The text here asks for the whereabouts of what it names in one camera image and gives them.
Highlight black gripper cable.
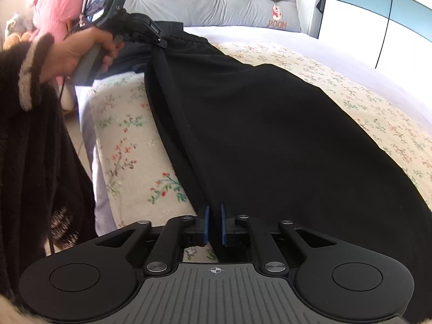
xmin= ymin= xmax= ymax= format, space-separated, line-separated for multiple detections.
xmin=47 ymin=0 xmax=100 ymax=254

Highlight lavender bed sheet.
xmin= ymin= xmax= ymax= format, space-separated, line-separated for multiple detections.
xmin=77 ymin=26 xmax=431 ymax=235

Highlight black pants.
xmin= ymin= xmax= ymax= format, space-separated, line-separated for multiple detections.
xmin=108 ymin=22 xmax=431 ymax=323

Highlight black fuzzy left sleeve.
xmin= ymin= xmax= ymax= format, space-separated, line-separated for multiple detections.
xmin=1 ymin=34 xmax=97 ymax=302

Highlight person's left hand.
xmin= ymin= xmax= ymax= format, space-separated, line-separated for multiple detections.
xmin=39 ymin=27 xmax=124 ymax=83

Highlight pink clothing item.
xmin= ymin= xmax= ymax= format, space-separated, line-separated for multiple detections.
xmin=31 ymin=0 xmax=87 ymax=87

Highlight white and teal wardrobe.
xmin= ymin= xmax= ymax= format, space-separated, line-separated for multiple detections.
xmin=319 ymin=0 xmax=431 ymax=72

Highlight grey padded Pooh headboard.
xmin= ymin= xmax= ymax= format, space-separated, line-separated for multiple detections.
xmin=86 ymin=0 xmax=302 ymax=33

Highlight stuffed toys by bed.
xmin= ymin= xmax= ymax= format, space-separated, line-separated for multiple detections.
xmin=3 ymin=13 xmax=34 ymax=50

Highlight floral bed mat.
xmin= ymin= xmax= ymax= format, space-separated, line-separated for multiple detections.
xmin=90 ymin=39 xmax=431 ymax=274

